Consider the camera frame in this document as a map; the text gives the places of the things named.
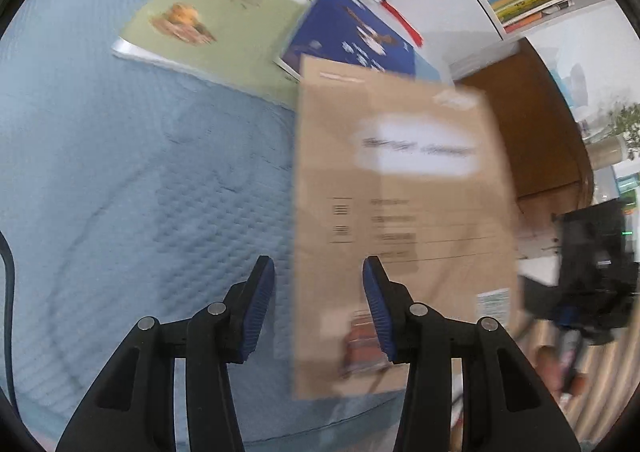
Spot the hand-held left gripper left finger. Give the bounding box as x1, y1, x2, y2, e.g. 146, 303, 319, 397
55, 255, 277, 452

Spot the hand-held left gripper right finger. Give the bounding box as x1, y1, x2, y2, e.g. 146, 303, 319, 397
361, 255, 583, 452

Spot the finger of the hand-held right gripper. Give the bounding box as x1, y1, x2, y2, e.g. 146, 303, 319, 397
519, 275, 576, 330

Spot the tan book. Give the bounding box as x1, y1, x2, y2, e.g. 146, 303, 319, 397
291, 55, 526, 400

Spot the blue illustrated book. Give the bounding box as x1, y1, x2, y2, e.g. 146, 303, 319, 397
272, 0, 441, 83

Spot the light green book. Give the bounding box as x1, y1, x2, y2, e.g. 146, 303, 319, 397
111, 0, 328, 108

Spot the person's right hand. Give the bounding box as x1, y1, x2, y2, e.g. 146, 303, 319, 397
532, 342, 593, 400

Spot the plant pot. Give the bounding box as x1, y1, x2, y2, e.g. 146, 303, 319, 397
586, 136, 628, 170

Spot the wooden slatted panel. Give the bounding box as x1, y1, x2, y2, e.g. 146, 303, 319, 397
520, 322, 640, 452

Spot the potted plant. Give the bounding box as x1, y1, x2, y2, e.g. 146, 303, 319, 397
605, 103, 640, 160

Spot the wooden cabinet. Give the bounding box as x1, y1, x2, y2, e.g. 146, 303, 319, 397
452, 36, 596, 213

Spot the red tassel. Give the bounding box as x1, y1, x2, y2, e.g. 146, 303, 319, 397
361, 0, 425, 47

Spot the black cable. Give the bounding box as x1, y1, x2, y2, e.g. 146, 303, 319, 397
0, 231, 22, 405

